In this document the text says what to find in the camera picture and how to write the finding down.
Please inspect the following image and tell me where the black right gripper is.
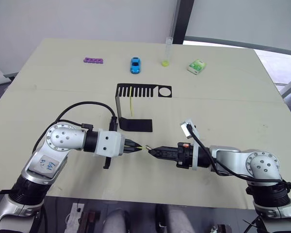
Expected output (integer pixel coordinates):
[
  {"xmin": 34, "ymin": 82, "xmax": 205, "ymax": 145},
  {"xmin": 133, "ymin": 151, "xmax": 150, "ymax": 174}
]
[{"xmin": 147, "ymin": 142, "xmax": 194, "ymax": 169}]

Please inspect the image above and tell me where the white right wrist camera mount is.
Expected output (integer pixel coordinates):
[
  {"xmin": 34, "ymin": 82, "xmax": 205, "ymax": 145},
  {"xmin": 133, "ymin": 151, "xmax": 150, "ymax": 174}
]
[{"xmin": 180, "ymin": 118, "xmax": 200, "ymax": 171}]

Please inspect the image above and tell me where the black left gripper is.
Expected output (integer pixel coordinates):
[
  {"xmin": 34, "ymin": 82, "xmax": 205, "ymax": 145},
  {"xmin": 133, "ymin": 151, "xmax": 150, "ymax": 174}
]
[{"xmin": 103, "ymin": 116, "xmax": 143, "ymax": 170}]

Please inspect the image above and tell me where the white handwritten sticker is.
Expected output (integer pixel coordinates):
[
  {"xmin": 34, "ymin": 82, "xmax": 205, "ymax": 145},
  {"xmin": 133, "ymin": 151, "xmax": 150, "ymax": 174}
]
[{"xmin": 35, "ymin": 154, "xmax": 61, "ymax": 177}]

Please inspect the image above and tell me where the black metal watch stand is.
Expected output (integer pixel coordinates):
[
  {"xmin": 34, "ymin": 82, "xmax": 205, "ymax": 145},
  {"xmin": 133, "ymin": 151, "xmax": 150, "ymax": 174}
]
[{"xmin": 115, "ymin": 83, "xmax": 173, "ymax": 133}]

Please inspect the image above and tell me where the dark brown block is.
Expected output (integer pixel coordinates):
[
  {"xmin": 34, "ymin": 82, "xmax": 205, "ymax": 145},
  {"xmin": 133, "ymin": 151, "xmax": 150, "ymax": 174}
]
[{"xmin": 78, "ymin": 210, "xmax": 97, "ymax": 233}]

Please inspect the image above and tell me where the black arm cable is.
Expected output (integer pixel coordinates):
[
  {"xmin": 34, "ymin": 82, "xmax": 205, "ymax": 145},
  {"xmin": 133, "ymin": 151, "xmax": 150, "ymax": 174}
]
[
  {"xmin": 186, "ymin": 123, "xmax": 291, "ymax": 191},
  {"xmin": 32, "ymin": 100, "xmax": 117, "ymax": 154}
]

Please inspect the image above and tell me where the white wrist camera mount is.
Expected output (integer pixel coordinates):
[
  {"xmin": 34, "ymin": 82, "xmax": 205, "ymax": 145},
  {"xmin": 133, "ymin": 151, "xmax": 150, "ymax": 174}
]
[
  {"xmin": 180, "ymin": 118, "xmax": 200, "ymax": 171},
  {"xmin": 94, "ymin": 128, "xmax": 127, "ymax": 159}
]

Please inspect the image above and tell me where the grey rounded shape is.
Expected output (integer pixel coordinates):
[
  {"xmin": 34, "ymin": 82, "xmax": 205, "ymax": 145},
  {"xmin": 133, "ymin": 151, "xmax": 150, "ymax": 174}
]
[{"xmin": 102, "ymin": 208, "xmax": 129, "ymax": 233}]

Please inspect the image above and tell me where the purple block with holes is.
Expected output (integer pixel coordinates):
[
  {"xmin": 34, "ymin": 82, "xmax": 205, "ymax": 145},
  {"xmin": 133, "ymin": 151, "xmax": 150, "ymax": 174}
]
[{"xmin": 83, "ymin": 57, "xmax": 105, "ymax": 65}]

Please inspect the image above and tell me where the clear tube with yellow base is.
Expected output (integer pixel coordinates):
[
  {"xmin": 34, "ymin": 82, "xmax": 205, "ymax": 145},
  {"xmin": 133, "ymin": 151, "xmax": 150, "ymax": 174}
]
[{"xmin": 161, "ymin": 36, "xmax": 173, "ymax": 67}]

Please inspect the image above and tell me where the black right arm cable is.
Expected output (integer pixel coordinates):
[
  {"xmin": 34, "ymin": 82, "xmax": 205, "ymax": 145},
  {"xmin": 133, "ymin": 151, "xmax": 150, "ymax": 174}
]
[{"xmin": 186, "ymin": 123, "xmax": 291, "ymax": 191}]

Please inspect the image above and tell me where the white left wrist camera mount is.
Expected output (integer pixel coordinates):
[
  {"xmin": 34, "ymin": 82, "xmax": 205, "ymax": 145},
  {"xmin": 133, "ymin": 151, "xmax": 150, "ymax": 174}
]
[{"xmin": 94, "ymin": 128, "xmax": 127, "ymax": 159}]

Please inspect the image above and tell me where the green and white box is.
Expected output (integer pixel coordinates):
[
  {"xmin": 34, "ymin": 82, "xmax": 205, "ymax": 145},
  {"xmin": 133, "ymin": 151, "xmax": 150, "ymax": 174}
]
[{"xmin": 187, "ymin": 59, "xmax": 207, "ymax": 76}]

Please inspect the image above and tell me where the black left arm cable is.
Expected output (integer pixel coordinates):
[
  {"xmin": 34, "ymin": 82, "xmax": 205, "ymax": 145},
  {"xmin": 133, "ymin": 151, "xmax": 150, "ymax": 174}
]
[{"xmin": 32, "ymin": 100, "xmax": 117, "ymax": 154}]

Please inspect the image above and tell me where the dark window post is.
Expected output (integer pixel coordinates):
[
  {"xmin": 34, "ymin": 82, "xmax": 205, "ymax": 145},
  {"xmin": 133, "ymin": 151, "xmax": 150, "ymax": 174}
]
[{"xmin": 172, "ymin": 0, "xmax": 194, "ymax": 45}]

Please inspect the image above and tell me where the blue toy car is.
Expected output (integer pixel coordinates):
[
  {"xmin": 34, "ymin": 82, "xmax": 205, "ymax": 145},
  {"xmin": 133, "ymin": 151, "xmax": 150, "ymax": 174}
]
[{"xmin": 129, "ymin": 57, "xmax": 142, "ymax": 74}]

